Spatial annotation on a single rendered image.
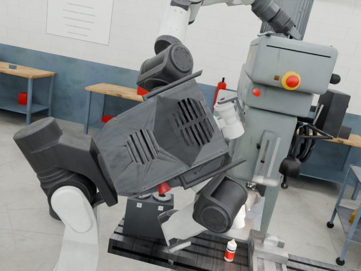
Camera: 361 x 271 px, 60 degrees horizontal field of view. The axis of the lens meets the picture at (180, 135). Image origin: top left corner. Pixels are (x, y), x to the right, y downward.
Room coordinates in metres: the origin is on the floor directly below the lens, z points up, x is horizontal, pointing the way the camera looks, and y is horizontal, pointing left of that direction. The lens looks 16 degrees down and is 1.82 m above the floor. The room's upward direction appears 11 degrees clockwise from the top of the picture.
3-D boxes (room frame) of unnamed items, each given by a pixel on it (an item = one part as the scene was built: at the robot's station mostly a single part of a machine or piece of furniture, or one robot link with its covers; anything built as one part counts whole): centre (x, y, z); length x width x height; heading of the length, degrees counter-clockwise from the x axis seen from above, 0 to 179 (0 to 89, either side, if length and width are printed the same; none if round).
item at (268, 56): (1.31, -0.35, 1.81); 0.47 x 0.26 x 0.16; 175
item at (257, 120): (1.30, -0.35, 1.47); 0.21 x 0.19 x 0.32; 85
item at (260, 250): (1.23, -0.49, 0.99); 0.15 x 0.06 x 0.04; 82
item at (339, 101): (1.56, -0.71, 1.62); 0.20 x 0.09 x 0.21; 175
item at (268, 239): (1.28, -0.50, 1.01); 0.06 x 0.05 x 0.06; 82
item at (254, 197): (1.21, -0.31, 1.24); 0.13 x 0.12 x 0.10; 66
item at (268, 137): (1.19, -0.34, 1.45); 0.04 x 0.04 x 0.21; 85
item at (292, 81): (1.05, -0.32, 1.76); 0.04 x 0.03 x 0.04; 85
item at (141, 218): (1.36, 0.08, 1.00); 0.22 x 0.12 x 0.20; 95
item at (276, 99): (1.34, -0.35, 1.68); 0.34 x 0.24 x 0.10; 175
